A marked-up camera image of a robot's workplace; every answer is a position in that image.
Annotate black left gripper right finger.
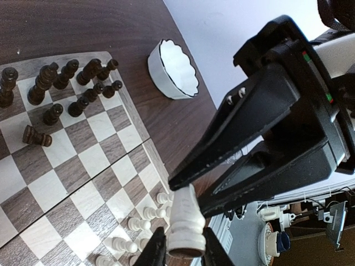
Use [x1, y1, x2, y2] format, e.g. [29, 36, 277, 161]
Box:
[202, 227, 233, 266]

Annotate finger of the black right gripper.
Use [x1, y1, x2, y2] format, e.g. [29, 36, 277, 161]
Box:
[198, 144, 337, 218]

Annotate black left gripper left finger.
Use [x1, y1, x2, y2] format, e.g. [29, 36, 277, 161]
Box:
[135, 227, 166, 266]

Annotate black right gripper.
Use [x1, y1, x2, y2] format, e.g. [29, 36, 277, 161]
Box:
[169, 15, 349, 191]

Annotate white knight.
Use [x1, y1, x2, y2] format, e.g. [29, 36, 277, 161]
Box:
[167, 184, 206, 259]

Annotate white pawn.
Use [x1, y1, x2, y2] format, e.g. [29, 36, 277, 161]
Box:
[112, 238, 138, 253]
[143, 207, 166, 220]
[128, 217, 151, 232]
[156, 192, 174, 204]

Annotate dark pawn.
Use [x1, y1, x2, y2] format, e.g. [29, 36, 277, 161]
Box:
[22, 125, 52, 147]

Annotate wooden chess board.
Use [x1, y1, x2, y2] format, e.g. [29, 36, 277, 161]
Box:
[1, 52, 171, 265]

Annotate white scalloped bowl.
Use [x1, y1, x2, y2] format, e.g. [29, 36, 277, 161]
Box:
[148, 39, 199, 100]

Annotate dark rook corner piece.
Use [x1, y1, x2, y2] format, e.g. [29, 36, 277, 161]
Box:
[97, 59, 119, 81]

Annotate aluminium front rail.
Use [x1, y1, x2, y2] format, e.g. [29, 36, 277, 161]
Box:
[208, 213, 233, 254]

